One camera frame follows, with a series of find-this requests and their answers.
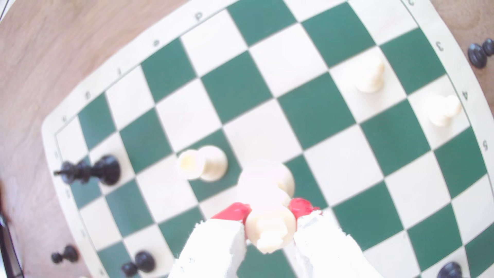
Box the white pawn chess piece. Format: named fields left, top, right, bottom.
left=354, top=58, right=386, bottom=94
left=425, top=94, right=462, bottom=127

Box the tall white chess piece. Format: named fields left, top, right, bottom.
left=236, top=160, right=297, bottom=255

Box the black rook chess piece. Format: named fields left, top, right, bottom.
left=437, top=261, right=463, bottom=278

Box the white rook chess piece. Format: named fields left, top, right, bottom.
left=177, top=145, right=228, bottom=182

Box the black king chess piece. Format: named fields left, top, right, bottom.
left=53, top=155, right=121, bottom=186

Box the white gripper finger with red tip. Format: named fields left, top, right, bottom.
left=168, top=202, right=252, bottom=278
left=289, top=198, right=383, bottom=278

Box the black pawn chess piece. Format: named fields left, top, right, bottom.
left=121, top=251, right=156, bottom=278
left=467, top=38, right=494, bottom=70
left=51, top=245, right=80, bottom=265

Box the green and white chessboard mat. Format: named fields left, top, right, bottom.
left=41, top=0, right=494, bottom=278

